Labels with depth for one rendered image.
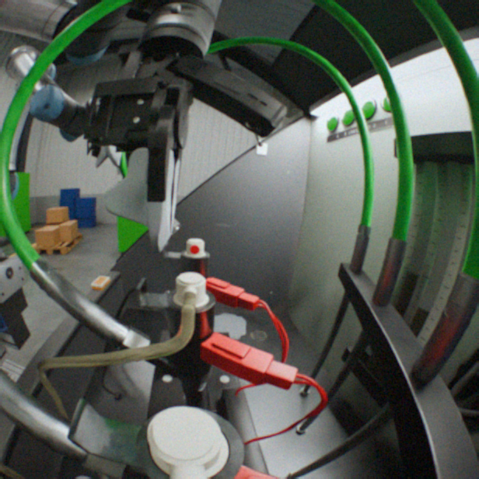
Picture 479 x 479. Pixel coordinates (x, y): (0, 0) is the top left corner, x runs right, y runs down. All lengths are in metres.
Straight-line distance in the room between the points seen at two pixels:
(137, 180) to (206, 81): 0.10
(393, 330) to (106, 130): 0.26
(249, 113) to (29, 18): 0.37
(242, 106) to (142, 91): 0.08
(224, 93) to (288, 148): 0.39
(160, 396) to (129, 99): 0.27
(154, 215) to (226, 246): 0.37
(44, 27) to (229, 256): 0.63
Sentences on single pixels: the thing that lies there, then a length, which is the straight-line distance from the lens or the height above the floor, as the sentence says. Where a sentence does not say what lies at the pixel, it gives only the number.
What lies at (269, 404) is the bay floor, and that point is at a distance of 0.40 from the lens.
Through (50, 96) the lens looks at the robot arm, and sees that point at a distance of 0.48.
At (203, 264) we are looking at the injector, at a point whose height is 1.11.
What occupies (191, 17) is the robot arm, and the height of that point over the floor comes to 1.35.
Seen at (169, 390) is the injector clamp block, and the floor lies 0.98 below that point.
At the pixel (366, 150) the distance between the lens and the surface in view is 0.27.
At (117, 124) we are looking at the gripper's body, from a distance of 0.17.
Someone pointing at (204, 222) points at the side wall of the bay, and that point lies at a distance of 0.49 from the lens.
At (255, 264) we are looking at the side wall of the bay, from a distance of 0.54.
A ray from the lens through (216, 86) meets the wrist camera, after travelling 0.18.
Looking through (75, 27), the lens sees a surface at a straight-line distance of 0.19.
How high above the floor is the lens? 1.17
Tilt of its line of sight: 13 degrees down
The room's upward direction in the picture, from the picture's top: 6 degrees clockwise
